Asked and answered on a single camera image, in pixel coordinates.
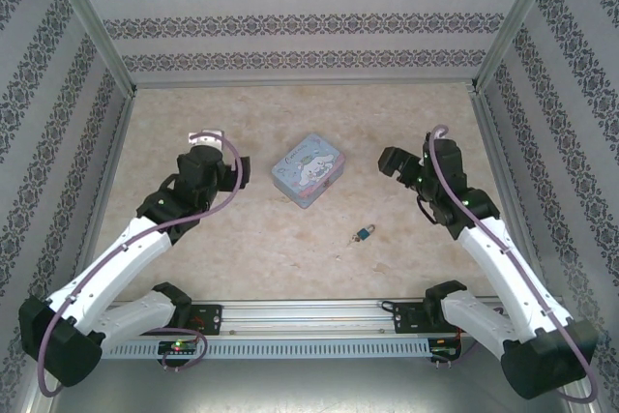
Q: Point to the aluminium side rail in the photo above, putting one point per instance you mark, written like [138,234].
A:
[104,181]
[503,166]

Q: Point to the small blue padlock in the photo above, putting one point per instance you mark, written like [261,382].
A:
[363,235]

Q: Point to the light blue cartoon tin box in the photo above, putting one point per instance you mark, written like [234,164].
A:
[309,168]

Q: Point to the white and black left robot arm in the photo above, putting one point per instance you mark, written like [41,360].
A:
[111,263]

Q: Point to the aluminium frame post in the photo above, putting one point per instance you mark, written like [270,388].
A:
[517,16]
[87,11]

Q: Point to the small metal key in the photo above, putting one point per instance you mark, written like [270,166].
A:
[352,239]

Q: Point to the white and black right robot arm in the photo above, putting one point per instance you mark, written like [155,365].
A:
[508,282]

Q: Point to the grey metal panel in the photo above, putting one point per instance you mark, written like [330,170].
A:
[309,384]

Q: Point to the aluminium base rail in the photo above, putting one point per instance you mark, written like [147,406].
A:
[300,316]

